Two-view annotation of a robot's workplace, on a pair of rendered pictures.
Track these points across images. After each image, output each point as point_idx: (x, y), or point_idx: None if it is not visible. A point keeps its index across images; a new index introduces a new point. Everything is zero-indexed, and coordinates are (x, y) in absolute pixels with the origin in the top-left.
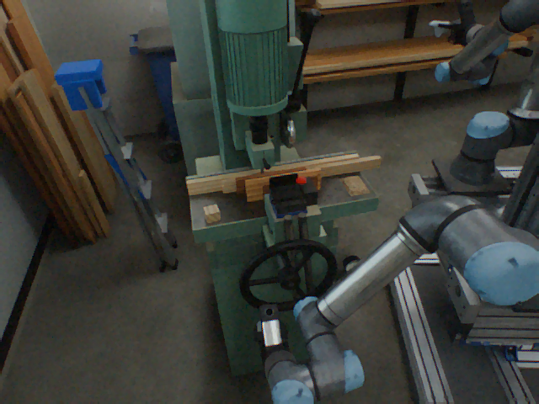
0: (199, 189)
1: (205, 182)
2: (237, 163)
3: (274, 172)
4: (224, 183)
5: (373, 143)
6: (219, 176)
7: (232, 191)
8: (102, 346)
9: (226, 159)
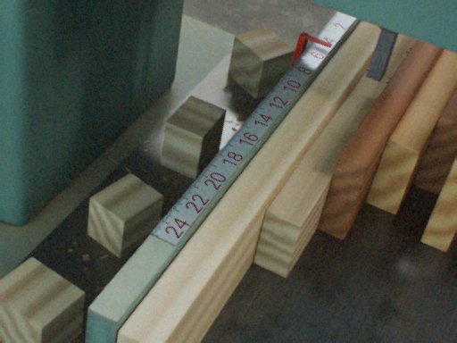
0: (190, 340)
1: (223, 265)
2: (68, 97)
3: (420, 44)
4: (301, 213)
5: None
6: (244, 189)
7: (309, 238)
8: None
9: (28, 95)
